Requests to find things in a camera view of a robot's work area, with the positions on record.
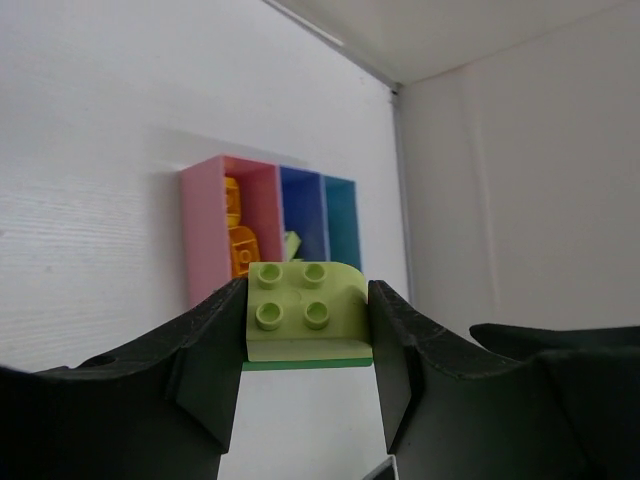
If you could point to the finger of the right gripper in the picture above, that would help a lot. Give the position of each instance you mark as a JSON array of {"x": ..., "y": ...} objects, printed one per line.
[{"x": 520, "y": 343}]

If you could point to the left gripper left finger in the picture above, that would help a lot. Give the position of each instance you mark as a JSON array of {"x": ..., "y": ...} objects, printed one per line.
[{"x": 161, "y": 406}]

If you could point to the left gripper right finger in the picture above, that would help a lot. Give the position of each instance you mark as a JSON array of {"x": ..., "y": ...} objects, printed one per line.
[{"x": 452, "y": 409}]

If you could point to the small dark green lego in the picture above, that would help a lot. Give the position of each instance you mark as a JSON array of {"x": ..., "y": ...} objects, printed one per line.
[{"x": 306, "y": 364}]

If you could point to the pale yellow lego brick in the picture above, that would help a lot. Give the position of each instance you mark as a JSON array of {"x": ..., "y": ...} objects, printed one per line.
[{"x": 306, "y": 311}]

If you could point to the orange rounded lego brick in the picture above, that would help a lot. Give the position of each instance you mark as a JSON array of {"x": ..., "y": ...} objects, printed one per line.
[{"x": 244, "y": 250}]

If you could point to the light yellow lego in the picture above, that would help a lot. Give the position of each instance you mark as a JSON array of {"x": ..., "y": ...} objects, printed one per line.
[{"x": 292, "y": 244}]

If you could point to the orange striped lego brick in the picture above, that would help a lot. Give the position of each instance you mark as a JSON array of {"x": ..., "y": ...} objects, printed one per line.
[{"x": 233, "y": 202}]

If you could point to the pink plastic bin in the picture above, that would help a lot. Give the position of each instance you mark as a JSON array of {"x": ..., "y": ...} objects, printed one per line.
[{"x": 204, "y": 218}]

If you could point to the light blue plastic bin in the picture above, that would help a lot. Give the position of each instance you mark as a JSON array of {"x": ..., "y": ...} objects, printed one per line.
[{"x": 342, "y": 215}]

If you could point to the purple plastic bin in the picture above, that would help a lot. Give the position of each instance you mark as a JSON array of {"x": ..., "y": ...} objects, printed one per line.
[{"x": 305, "y": 211}]

